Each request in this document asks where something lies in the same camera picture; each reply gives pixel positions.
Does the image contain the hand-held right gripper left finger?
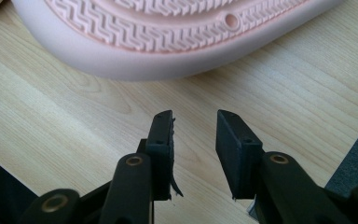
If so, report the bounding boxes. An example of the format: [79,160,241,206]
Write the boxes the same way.
[136,109,185,202]

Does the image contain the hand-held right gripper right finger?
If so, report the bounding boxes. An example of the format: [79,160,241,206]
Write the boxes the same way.
[214,108,266,202]

